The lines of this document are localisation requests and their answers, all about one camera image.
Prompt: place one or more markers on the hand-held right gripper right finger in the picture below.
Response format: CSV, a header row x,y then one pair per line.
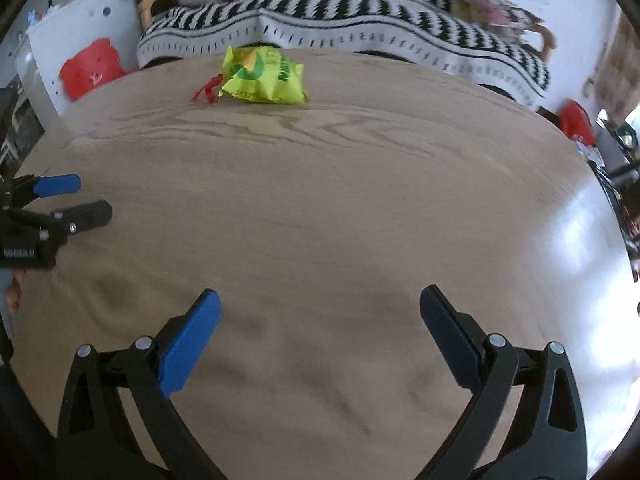
x,y
450,340

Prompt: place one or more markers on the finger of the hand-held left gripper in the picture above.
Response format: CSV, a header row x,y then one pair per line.
x,y
57,185
85,216

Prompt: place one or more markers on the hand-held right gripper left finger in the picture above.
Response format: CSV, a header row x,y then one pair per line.
x,y
190,340

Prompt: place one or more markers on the person's left hand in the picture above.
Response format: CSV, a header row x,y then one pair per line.
x,y
15,292

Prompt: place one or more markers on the red bear-shaped plastic stool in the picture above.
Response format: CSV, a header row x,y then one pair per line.
x,y
90,72

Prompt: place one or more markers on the white cabinet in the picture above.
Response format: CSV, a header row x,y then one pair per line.
x,y
80,55

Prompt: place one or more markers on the red ribbon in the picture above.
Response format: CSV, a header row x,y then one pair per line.
x,y
207,89

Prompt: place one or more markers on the wooden sofa armrest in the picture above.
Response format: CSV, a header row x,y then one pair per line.
x,y
150,5
542,35

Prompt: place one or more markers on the green snack packet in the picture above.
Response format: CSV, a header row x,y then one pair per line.
x,y
262,77

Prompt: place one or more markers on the dark chair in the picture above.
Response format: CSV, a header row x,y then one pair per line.
x,y
620,170

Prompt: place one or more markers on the small red object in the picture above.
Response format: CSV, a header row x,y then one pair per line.
x,y
577,120

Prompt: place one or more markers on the beige curtain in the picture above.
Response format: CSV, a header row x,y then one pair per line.
x,y
620,70

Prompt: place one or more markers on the black white striped blanket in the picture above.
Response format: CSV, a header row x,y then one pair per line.
x,y
350,15

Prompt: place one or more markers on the pink doll on sofa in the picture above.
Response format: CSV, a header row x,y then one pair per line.
x,y
487,7

